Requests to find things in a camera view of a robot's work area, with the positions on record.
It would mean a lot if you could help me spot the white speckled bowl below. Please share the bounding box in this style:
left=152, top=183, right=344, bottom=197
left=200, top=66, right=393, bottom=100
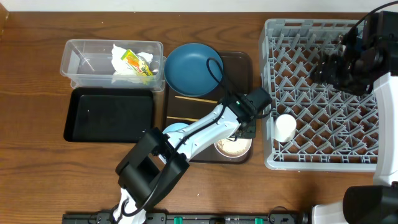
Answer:
left=214, top=138, right=252, bottom=158

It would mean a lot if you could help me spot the white paper cup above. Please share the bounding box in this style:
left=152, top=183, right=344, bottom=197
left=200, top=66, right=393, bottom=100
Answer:
left=274, top=114, right=297, bottom=142

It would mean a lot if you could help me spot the light blue bowl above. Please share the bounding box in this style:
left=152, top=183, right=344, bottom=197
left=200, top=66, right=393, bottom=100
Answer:
left=162, top=123, right=188, bottom=134

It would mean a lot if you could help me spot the wooden chopstick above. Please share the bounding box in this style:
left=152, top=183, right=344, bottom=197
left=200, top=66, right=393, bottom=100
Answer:
left=175, top=95, right=218, bottom=104
left=166, top=116, right=199, bottom=122

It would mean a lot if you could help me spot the dark blue plate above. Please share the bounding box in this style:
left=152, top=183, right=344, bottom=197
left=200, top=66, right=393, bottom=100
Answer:
left=164, top=43, right=224, bottom=96

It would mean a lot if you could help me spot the yellow green snack wrapper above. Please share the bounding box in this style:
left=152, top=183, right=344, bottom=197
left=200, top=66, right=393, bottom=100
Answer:
left=121, top=49, right=154, bottom=77

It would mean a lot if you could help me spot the white tissue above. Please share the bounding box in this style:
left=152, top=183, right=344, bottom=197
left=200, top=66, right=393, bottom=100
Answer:
left=111, top=44, right=155, bottom=84

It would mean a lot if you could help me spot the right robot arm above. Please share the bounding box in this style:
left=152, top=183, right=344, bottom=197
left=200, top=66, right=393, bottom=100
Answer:
left=310, top=46, right=397, bottom=223

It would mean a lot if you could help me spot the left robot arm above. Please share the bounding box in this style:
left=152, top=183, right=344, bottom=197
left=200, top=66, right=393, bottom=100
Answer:
left=113, top=98, right=263, bottom=223

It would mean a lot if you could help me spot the grey dishwasher rack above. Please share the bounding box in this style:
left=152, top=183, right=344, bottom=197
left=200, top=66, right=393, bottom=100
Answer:
left=259, top=19, right=379, bottom=172

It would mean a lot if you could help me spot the black tray bin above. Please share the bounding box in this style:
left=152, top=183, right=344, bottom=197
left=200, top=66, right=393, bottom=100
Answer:
left=63, top=87, right=154, bottom=143

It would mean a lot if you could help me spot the clear plastic bin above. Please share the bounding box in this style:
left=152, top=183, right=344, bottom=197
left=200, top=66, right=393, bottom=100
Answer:
left=60, top=39, right=166, bottom=91

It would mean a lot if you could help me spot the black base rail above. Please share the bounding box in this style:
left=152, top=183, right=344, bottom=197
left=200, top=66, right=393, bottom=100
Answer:
left=62, top=207, right=312, bottom=224

